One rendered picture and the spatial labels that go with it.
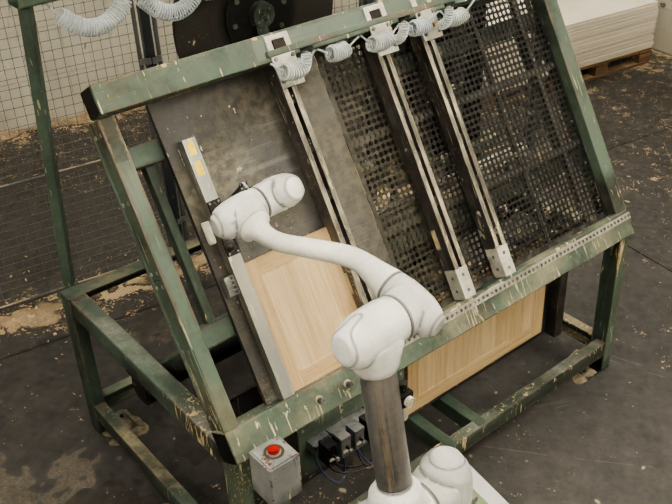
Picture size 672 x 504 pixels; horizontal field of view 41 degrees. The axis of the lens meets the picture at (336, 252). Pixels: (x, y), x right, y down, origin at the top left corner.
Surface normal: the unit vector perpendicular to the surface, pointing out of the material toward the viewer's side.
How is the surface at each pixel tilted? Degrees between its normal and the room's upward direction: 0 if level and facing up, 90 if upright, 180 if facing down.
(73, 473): 0
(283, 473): 90
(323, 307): 60
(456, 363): 90
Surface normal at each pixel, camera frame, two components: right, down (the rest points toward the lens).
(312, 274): 0.53, -0.08
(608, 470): -0.04, -0.85
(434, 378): 0.63, 0.39
